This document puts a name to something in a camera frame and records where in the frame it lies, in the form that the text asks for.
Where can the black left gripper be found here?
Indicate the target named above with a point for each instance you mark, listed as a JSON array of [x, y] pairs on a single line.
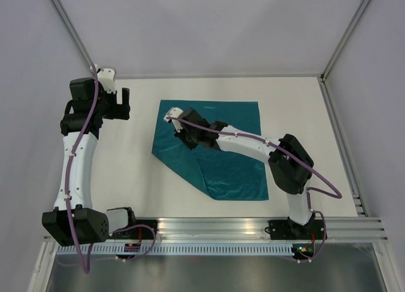
[[119, 111]]

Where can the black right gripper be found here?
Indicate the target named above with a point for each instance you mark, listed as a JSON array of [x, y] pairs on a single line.
[[180, 135]]

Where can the teal cloth napkin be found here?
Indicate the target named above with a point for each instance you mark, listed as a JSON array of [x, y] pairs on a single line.
[[219, 175]]

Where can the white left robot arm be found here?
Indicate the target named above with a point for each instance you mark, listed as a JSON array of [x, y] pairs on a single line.
[[73, 219]]

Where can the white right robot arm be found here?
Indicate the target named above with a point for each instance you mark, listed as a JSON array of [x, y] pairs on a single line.
[[289, 163]]

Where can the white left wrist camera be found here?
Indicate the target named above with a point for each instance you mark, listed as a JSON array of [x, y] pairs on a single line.
[[106, 77]]

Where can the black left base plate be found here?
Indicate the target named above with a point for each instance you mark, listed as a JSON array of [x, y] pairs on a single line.
[[139, 230]]

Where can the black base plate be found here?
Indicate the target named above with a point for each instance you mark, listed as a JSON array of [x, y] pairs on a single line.
[[286, 229], [139, 230]]

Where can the aluminium frame left post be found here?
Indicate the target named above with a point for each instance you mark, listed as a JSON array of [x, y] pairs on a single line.
[[74, 36]]

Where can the aluminium frame post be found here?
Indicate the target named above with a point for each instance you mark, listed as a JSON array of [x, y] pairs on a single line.
[[346, 36], [74, 36]]

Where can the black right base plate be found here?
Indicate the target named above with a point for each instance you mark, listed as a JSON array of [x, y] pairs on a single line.
[[286, 229]]

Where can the aluminium frame right post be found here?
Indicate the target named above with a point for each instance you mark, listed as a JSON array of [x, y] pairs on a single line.
[[346, 36]]

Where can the white slotted cable duct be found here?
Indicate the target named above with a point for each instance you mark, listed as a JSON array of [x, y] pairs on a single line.
[[194, 249]]

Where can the aluminium front rail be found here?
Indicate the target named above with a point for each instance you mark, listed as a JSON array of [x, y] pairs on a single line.
[[339, 229]]

